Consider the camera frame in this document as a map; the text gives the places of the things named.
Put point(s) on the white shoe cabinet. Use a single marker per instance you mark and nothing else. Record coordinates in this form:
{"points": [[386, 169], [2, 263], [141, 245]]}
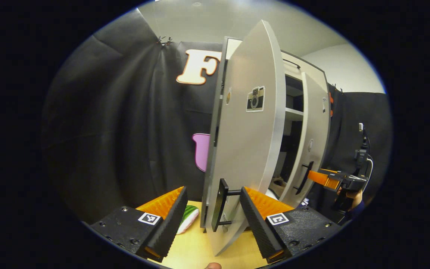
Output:
{"points": [[294, 98]]}

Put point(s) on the watermelon slice toy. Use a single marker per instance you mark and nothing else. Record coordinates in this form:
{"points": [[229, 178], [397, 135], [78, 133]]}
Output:
{"points": [[189, 220]]}

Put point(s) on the black backdrop cloth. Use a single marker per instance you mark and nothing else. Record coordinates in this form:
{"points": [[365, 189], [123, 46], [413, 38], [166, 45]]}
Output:
{"points": [[106, 130]]}

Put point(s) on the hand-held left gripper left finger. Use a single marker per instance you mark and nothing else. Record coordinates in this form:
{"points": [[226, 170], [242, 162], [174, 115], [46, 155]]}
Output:
{"points": [[166, 228]]}

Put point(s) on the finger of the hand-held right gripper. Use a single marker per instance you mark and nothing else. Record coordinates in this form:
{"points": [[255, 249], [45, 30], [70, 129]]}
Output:
{"points": [[321, 178]]}

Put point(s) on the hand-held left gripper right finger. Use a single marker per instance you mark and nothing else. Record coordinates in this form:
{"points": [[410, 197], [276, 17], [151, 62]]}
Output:
{"points": [[259, 228]]}

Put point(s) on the white cabinet drawer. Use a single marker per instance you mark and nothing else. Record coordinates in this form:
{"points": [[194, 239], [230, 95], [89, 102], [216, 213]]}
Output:
{"points": [[308, 69]]}

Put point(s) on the white cabinet shelf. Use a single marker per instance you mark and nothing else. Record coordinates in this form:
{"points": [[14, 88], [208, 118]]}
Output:
{"points": [[293, 114]]}

